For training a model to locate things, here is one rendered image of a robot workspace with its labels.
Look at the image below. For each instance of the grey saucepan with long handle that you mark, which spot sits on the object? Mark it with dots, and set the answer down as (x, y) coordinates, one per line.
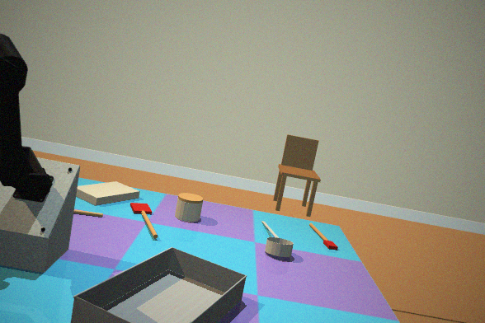
(278, 246)

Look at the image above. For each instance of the beige cylindrical container with orange lid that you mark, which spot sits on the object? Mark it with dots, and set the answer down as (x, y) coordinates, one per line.
(189, 207)

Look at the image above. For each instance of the beige flat board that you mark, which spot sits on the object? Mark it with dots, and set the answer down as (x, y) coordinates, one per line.
(106, 193)

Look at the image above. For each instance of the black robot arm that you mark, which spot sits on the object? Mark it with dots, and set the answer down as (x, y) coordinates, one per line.
(19, 167)

